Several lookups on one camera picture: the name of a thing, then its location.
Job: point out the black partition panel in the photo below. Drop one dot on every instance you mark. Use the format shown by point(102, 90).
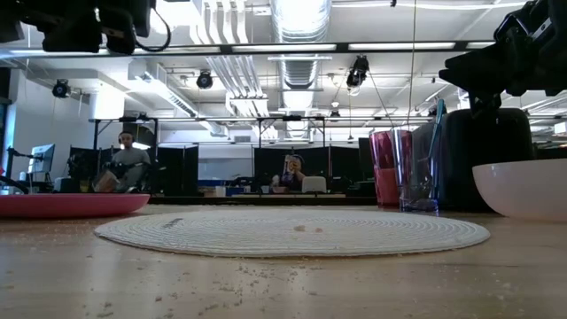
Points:
point(266, 168)
point(177, 170)

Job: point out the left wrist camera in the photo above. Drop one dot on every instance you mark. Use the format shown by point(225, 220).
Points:
point(144, 17)

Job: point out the peach plastic bowl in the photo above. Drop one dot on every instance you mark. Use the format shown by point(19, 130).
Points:
point(522, 190)

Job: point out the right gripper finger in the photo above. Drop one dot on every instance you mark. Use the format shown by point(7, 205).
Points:
point(469, 82)
point(478, 62)

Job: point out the black overhead rig beam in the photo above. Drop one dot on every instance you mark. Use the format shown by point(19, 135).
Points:
point(226, 49)

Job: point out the clear glass tumbler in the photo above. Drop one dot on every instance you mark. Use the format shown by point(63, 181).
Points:
point(416, 195)

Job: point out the red faceted tumbler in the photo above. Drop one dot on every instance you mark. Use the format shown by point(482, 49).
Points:
point(383, 177)

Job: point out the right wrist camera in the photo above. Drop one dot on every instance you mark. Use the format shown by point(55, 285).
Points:
point(522, 31)

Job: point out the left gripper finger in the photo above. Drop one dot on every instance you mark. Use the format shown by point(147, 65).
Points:
point(118, 35)
point(71, 35)

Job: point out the black ceiling spotlight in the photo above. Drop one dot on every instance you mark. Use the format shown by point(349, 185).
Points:
point(204, 80)
point(358, 71)
point(61, 89)

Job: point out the computer monitor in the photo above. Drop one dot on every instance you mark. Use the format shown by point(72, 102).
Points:
point(43, 158)

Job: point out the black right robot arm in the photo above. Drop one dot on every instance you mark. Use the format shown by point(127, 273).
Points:
point(553, 11)

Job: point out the silver ceiling duct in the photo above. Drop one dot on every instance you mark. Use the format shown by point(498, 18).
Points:
point(301, 71)

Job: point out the pink plastic plate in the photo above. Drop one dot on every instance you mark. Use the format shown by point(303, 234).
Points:
point(66, 206)

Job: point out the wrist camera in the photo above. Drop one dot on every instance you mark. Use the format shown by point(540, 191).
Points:
point(144, 17)
point(522, 31)

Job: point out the person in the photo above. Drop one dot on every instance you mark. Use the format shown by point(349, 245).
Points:
point(128, 159)
point(294, 175)

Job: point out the white round woven placemat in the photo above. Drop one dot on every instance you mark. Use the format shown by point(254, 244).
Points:
point(288, 235)

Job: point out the white chair back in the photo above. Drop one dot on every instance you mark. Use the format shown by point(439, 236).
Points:
point(314, 184)

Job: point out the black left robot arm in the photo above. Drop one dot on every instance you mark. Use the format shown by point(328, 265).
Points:
point(11, 20)

